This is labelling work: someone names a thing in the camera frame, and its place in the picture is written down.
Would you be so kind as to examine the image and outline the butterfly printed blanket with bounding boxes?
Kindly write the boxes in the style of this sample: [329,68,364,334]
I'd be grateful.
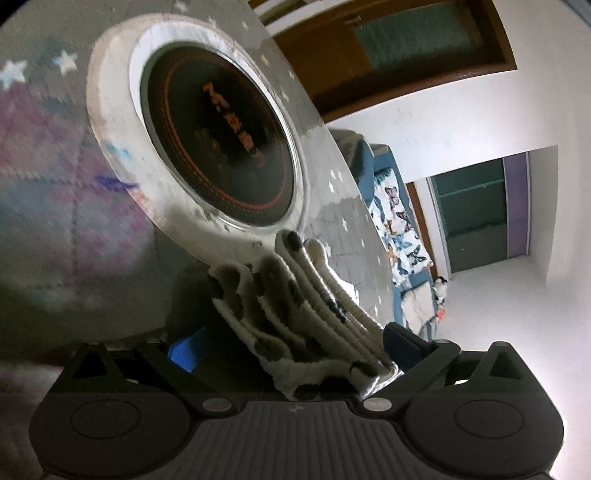
[368,168,435,288]

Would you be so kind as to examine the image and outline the white polka dot garment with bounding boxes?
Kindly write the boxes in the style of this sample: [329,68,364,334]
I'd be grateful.
[208,229,400,403]

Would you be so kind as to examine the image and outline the round black induction cooktop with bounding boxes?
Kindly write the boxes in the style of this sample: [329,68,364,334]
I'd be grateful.
[137,43,308,230]

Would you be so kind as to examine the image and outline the small colourful toys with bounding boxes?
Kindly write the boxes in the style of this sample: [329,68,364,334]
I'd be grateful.
[431,275,450,322]

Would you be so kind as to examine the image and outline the wooden door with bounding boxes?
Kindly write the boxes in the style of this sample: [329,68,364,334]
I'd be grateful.
[248,0,518,124]

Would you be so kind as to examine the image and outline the purple window curtain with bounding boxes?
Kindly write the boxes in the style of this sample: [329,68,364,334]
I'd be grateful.
[502,152,530,259]

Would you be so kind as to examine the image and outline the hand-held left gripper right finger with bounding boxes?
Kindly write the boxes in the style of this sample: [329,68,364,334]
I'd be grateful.
[361,323,537,414]

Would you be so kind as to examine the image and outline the green window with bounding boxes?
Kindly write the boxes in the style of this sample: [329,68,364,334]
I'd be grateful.
[427,157,530,274]

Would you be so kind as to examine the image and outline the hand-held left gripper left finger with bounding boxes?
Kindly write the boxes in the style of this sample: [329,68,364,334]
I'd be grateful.
[59,327,234,414]

